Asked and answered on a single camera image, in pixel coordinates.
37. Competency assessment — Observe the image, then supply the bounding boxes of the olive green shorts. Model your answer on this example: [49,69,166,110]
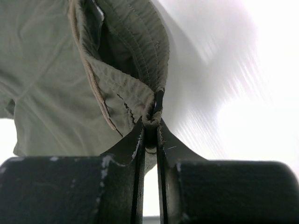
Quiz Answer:
[0,0,173,178]

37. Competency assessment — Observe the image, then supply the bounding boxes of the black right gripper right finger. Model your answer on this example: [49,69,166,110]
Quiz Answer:
[157,122,299,224]

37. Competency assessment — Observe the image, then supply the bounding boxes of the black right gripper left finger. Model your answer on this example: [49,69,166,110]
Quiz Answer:
[0,120,144,224]

